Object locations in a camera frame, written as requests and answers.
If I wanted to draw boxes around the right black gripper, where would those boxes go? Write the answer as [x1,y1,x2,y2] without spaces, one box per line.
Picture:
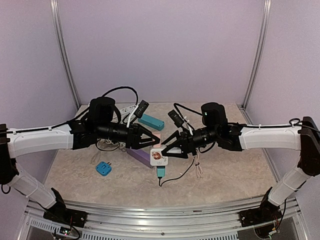
[161,125,220,158]

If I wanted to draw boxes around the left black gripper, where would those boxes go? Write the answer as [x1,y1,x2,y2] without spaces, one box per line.
[96,121,161,150]

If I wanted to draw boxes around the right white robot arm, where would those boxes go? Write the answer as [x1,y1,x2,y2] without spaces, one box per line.
[161,102,320,222]

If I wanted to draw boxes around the teal rectangular power block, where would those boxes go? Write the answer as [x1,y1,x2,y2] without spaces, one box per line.
[138,113,165,131]

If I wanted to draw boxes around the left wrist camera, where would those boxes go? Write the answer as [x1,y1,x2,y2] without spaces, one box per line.
[126,100,149,128]

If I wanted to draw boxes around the right aluminium corner post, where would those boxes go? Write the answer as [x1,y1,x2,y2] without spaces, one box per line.
[241,0,272,111]

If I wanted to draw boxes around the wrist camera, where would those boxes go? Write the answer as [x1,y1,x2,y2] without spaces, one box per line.
[126,100,149,128]
[167,110,193,136]

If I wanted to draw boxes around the thin black cable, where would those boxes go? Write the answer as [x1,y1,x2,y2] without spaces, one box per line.
[157,161,196,187]

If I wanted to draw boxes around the purple rectangular power block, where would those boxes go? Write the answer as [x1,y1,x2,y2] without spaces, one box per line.
[126,148,153,169]

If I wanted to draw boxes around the blue plug adapter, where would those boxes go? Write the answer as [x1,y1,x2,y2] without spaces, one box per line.
[95,161,112,177]

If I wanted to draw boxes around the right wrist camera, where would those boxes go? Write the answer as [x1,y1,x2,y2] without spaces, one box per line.
[167,110,193,136]

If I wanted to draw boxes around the pink white usb cable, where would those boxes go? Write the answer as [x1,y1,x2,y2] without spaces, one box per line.
[192,147,204,179]

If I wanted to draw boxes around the left aluminium corner post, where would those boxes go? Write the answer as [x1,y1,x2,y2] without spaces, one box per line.
[50,0,81,110]

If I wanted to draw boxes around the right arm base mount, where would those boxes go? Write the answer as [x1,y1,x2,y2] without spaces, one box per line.
[238,187,282,227]

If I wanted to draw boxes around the pink plug adapter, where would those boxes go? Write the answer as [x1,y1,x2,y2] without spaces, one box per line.
[152,131,162,148]

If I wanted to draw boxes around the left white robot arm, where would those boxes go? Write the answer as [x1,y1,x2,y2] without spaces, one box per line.
[0,97,160,223]

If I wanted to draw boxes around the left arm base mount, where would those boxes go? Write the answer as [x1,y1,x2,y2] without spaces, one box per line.
[43,188,88,228]

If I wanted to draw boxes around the aluminium corner post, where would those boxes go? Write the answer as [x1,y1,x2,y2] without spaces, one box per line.
[50,0,81,110]
[241,0,272,111]

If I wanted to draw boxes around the white cube socket with sticker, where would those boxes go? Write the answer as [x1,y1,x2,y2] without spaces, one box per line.
[149,146,169,167]

